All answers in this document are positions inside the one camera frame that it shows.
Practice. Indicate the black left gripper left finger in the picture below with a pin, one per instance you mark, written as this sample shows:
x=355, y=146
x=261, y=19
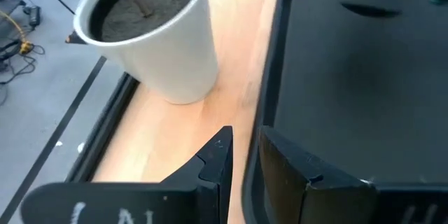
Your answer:
x=213, y=168

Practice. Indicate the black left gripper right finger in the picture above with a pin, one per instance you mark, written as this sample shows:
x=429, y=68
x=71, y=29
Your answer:
x=297, y=189

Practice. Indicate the black plastic tray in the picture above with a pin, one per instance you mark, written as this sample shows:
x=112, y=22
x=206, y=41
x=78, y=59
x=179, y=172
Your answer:
x=350, y=94

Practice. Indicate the green plant in white pot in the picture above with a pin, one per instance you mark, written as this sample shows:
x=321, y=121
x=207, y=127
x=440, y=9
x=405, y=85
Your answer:
x=168, y=59

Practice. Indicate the black power adapter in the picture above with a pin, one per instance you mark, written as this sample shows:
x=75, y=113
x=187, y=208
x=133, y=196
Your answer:
x=34, y=14

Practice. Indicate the black flat floor box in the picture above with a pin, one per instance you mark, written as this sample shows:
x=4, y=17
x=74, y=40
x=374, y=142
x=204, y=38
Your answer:
x=8, y=7

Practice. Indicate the black metal table frame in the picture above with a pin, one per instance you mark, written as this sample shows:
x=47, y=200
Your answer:
x=105, y=126

